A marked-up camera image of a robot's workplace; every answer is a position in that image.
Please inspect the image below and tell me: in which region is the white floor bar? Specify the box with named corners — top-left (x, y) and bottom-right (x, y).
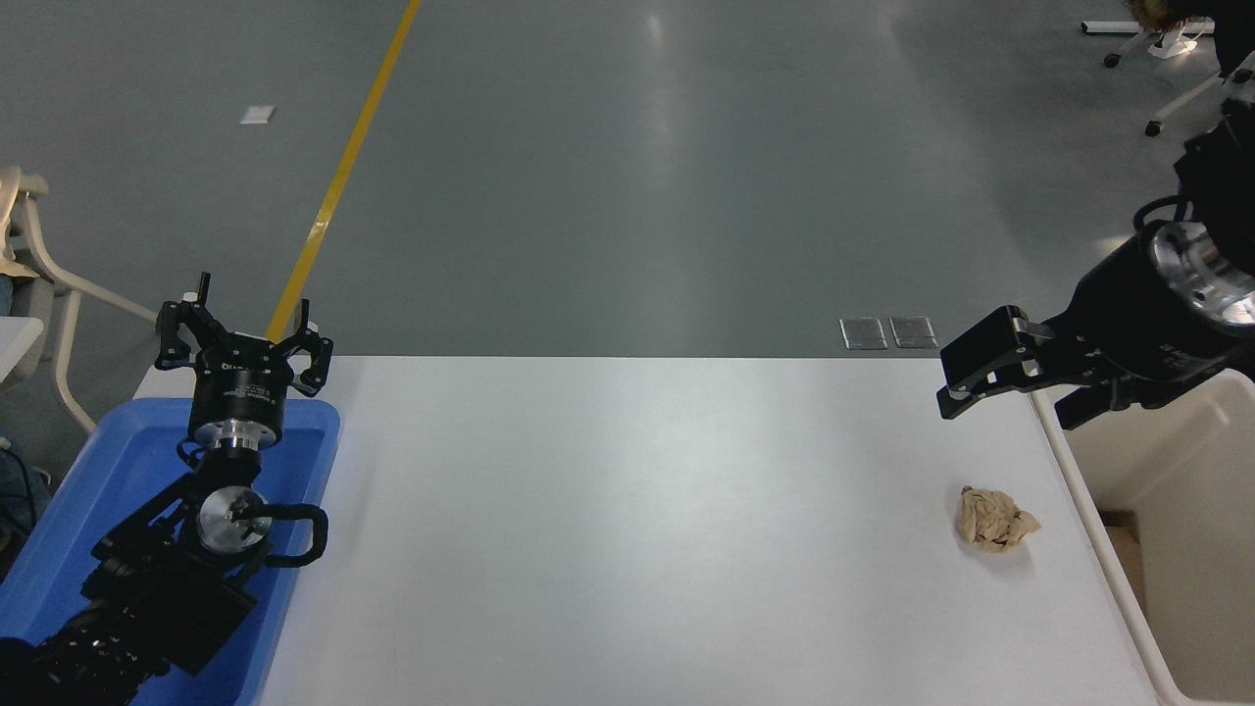
top-left (1080, 18), bottom-right (1214, 34)

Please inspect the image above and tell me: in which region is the large pale bin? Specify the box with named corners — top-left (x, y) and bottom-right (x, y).
top-left (1029, 368), bottom-right (1255, 706)

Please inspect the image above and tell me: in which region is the blue plastic tray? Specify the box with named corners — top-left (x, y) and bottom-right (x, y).
top-left (0, 396), bottom-right (342, 706)

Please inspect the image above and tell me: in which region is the crumpled tan paper ball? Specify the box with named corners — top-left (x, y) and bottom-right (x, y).
top-left (957, 485), bottom-right (1042, 554)

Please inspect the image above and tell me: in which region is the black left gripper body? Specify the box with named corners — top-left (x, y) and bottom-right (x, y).
top-left (190, 335), bottom-right (295, 426)

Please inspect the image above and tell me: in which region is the white rolling office chair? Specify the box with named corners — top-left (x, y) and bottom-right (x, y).
top-left (1103, 15), bottom-right (1255, 136)

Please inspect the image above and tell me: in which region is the white side table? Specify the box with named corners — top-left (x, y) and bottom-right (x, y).
top-left (0, 315), bottom-right (45, 383)

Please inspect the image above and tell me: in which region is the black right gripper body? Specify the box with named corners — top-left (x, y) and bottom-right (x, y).
top-left (1049, 233), bottom-right (1255, 408)

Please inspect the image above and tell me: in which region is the cream plastic chair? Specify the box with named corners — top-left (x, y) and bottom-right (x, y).
top-left (0, 167), bottom-right (163, 432)

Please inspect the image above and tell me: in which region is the person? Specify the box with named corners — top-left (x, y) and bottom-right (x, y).
top-left (0, 273), bottom-right (52, 580)

